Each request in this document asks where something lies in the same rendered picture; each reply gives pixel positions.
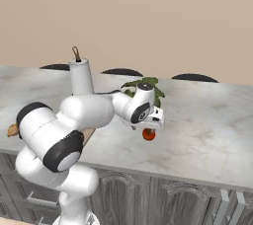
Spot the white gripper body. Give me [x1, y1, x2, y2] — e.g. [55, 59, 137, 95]
[129, 119, 165, 131]

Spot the red tomato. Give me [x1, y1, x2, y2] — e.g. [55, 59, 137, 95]
[141, 128, 157, 142]

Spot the wooden cutting board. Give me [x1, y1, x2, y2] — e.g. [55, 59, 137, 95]
[81, 127, 98, 147]

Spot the brown onion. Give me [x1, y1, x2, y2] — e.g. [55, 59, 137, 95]
[7, 122, 21, 138]

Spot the green leafy potted plant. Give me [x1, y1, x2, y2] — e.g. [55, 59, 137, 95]
[120, 76, 166, 109]

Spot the black round stool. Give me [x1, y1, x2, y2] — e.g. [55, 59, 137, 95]
[39, 63, 71, 72]
[170, 73, 219, 84]
[100, 67, 144, 78]

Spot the grey wooden drawer front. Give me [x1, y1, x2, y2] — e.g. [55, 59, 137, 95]
[0, 152, 62, 207]
[0, 198, 62, 225]

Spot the silver cupboard handle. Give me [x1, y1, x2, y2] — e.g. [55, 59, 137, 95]
[212, 188, 231, 225]
[235, 191, 247, 211]

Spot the silver drawer handle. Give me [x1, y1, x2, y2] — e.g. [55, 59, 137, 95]
[29, 214, 53, 225]
[26, 190, 61, 208]

